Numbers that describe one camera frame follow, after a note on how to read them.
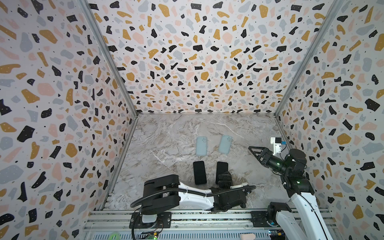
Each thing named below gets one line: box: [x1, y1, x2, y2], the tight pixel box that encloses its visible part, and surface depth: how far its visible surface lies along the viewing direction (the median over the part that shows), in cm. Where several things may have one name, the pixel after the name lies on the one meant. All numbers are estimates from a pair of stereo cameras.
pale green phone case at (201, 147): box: [195, 136, 208, 157], surface depth 106 cm
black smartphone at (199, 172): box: [193, 160, 207, 185], surface depth 92 cm
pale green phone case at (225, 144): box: [218, 134, 234, 154], surface depth 108 cm
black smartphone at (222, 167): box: [215, 161, 229, 184], surface depth 94 cm
